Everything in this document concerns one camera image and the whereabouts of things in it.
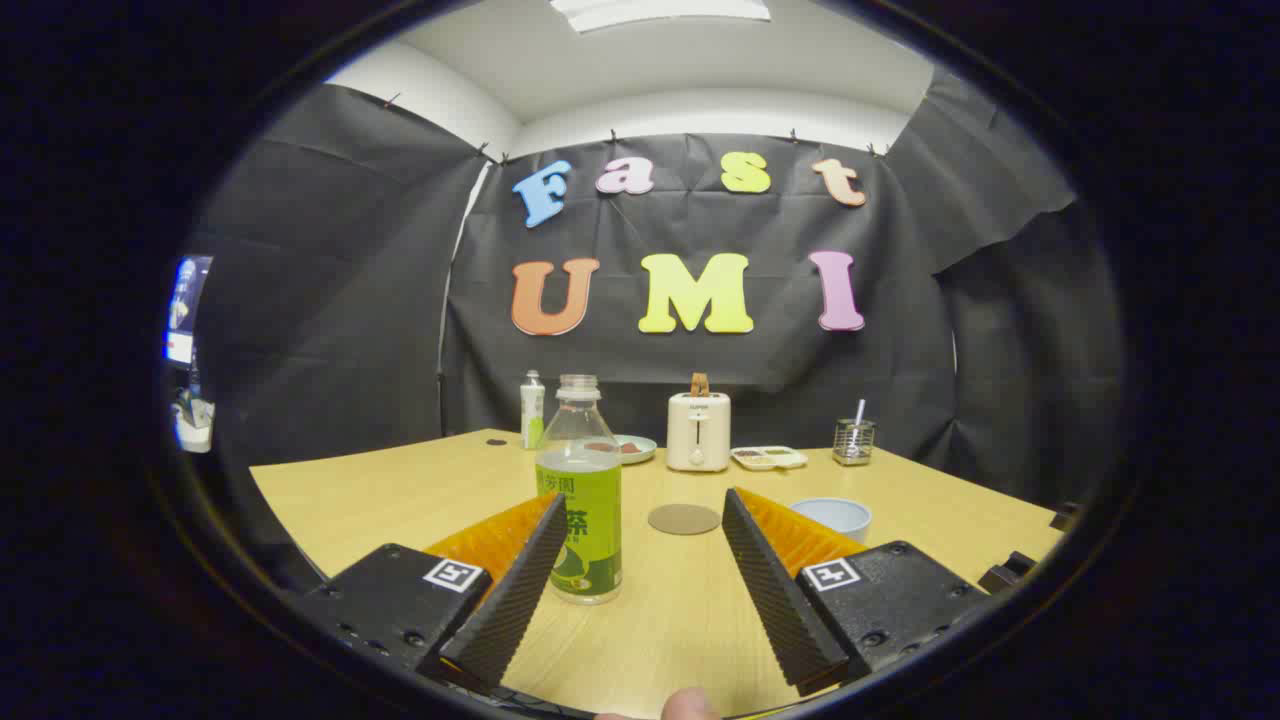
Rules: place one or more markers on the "light green plate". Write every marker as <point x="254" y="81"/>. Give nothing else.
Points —
<point x="642" y="454"/>

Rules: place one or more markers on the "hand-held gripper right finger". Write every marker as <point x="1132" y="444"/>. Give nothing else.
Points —
<point x="775" y="590"/>

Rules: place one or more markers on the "white divided tray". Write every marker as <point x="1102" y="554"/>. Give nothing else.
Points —
<point x="768" y="458"/>

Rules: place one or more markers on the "white object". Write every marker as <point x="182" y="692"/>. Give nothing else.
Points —
<point x="192" y="425"/>

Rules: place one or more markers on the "white toaster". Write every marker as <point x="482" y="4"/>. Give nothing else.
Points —
<point x="698" y="435"/>

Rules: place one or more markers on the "small black block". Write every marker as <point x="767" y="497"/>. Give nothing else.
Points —
<point x="1008" y="572"/>
<point x="1064" y="517"/>

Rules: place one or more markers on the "ceiling light panel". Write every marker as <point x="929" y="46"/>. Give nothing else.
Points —
<point x="660" y="10"/>

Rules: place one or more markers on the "light blue cup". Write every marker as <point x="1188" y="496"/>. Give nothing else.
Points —
<point x="835" y="515"/>

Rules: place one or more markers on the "small white green bottle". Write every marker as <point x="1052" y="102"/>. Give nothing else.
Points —
<point x="532" y="410"/>

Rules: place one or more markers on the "slice of toast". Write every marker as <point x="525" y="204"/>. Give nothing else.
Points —
<point x="700" y="384"/>

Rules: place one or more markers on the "monitor screen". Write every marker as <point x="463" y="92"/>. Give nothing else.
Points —
<point x="185" y="310"/>

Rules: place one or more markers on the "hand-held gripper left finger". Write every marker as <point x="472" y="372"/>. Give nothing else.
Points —
<point x="515" y="590"/>

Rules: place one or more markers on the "green label juice bottle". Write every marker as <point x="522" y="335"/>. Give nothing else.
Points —
<point x="585" y="520"/>

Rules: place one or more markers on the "round brown coaster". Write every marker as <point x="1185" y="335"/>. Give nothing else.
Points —
<point x="684" y="519"/>

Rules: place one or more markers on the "wooden table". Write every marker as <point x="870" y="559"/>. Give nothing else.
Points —
<point x="400" y="500"/>

